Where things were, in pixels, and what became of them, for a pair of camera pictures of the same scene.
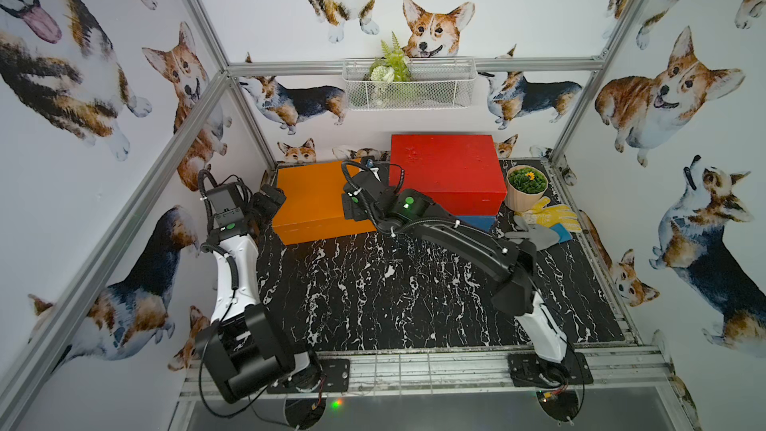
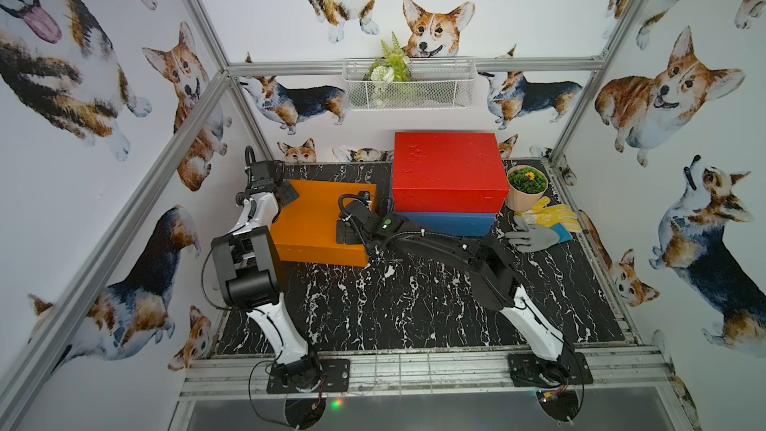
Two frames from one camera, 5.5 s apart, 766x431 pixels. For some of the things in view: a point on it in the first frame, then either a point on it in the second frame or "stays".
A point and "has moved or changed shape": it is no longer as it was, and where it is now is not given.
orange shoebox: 312,209 has moved or changed shape
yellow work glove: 551,215 stays
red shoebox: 461,173 stays
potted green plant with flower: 525,185 stays
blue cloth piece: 564,234 stays
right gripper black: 354,214 to 345,238
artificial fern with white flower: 393,66 stays
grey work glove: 542,235 stays
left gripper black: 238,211 to 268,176
